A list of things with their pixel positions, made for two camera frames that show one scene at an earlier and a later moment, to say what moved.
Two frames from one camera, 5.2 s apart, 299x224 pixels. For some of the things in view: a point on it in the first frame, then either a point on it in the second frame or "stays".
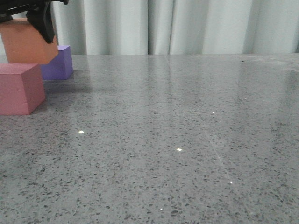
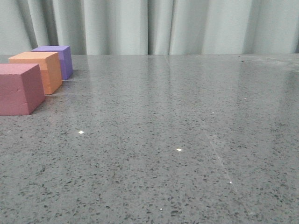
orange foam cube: x=24 y=45 → x=49 y=64
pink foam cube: x=22 y=88 stays
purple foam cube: x=60 y=67 stays
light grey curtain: x=178 y=27 stays
